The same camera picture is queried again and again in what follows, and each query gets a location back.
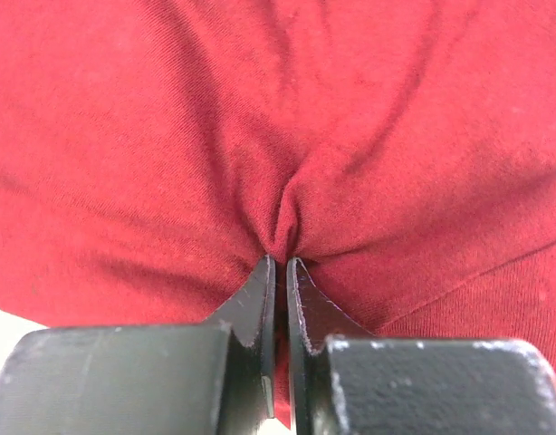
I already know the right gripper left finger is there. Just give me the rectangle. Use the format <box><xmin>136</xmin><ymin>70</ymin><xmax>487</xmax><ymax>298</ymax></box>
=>
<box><xmin>0</xmin><ymin>257</ymin><xmax>276</xmax><ymax>434</ymax></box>

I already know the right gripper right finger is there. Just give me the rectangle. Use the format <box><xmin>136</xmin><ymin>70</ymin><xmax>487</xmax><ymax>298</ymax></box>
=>
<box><xmin>286</xmin><ymin>258</ymin><xmax>556</xmax><ymax>434</ymax></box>

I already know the maroon t shirt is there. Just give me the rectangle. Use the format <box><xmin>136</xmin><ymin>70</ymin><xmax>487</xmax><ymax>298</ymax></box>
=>
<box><xmin>0</xmin><ymin>0</ymin><xmax>556</xmax><ymax>430</ymax></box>

